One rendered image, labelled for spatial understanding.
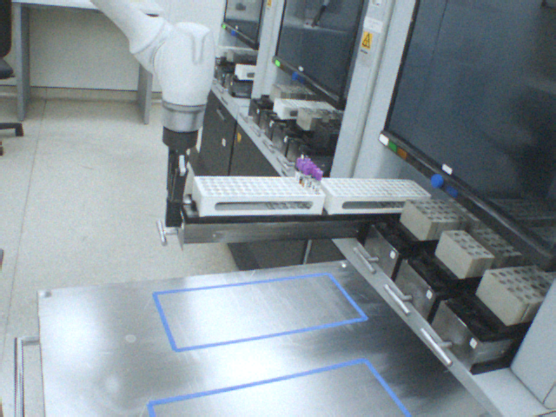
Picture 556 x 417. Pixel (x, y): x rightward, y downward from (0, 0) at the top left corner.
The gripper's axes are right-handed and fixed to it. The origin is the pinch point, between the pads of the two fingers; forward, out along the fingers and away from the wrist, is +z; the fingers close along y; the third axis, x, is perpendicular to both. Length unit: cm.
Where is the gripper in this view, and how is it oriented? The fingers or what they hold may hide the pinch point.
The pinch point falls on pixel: (172, 212)
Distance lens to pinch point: 116.5
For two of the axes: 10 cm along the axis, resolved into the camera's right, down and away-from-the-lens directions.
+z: -1.7, 8.8, 4.4
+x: -9.3, 0.1, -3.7
